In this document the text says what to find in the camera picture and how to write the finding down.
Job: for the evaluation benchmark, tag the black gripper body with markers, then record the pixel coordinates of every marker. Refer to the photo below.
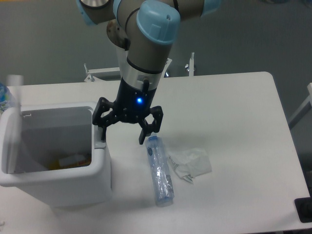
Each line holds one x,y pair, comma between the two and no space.
131,103

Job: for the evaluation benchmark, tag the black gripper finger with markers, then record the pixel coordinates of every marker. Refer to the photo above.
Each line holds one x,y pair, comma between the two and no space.
105,114
154,127

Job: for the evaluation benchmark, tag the white plastic trash can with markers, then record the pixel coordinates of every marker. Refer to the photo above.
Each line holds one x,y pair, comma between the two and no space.
32,137

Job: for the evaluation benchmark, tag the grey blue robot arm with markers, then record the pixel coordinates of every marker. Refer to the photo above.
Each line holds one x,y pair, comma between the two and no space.
145,30

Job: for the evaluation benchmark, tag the orange trash inside can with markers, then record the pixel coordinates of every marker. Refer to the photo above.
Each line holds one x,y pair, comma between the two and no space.
71,161

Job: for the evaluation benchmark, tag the crumpled white plastic wrapper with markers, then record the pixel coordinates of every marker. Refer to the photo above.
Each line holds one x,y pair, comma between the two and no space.
189,164

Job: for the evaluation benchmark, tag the clear plastic water bottle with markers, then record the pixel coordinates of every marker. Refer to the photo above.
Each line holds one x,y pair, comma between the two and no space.
160,173

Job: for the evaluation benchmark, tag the blue patterned bottle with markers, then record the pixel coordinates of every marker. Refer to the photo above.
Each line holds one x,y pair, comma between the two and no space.
7,100

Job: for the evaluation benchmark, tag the white metal frame leg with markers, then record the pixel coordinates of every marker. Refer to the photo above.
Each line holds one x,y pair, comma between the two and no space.
302,110

